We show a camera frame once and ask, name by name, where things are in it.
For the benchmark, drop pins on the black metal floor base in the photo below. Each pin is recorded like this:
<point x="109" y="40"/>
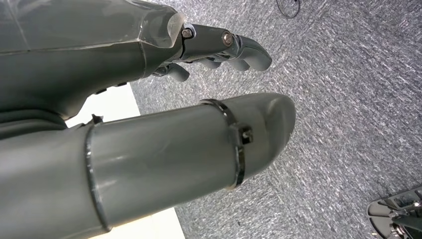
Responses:
<point x="379" y="211"/>

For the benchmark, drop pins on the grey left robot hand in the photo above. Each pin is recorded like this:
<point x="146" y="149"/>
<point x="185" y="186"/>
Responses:
<point x="148" y="155"/>

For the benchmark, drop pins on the black zip tie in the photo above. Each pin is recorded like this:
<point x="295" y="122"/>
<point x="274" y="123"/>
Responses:
<point x="240" y="158"/>
<point x="90" y="184"/>

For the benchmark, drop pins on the white panel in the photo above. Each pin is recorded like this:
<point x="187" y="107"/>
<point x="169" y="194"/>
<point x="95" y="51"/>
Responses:
<point x="108" y="105"/>

